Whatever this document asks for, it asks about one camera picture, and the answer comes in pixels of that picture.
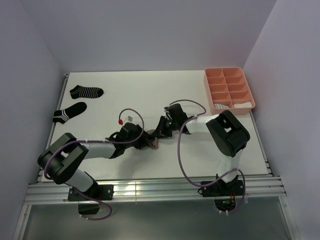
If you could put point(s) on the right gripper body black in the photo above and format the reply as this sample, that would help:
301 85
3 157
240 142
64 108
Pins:
168 125

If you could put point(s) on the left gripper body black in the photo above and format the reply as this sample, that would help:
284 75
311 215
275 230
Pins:
140 144

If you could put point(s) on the taupe sock red cuff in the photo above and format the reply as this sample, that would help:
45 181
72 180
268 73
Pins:
154 144

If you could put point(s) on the white sock black toe heel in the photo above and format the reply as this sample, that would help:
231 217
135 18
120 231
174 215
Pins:
220 106

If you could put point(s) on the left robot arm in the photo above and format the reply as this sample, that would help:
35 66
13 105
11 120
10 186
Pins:
62 159

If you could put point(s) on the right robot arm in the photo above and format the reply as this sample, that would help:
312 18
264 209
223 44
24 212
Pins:
228 134

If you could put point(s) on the pink divided organizer tray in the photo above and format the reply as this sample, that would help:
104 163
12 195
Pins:
228 86

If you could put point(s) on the black sock thin white stripes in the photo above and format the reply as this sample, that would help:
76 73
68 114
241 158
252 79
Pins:
86 92

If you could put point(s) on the black sock white cuff stripes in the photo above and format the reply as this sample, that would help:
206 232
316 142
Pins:
64 115

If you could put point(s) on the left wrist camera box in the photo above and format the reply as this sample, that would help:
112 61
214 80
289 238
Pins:
129 119

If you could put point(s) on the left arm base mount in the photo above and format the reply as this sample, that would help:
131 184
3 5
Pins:
102 192

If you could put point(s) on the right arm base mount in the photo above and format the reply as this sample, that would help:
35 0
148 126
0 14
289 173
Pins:
222 189

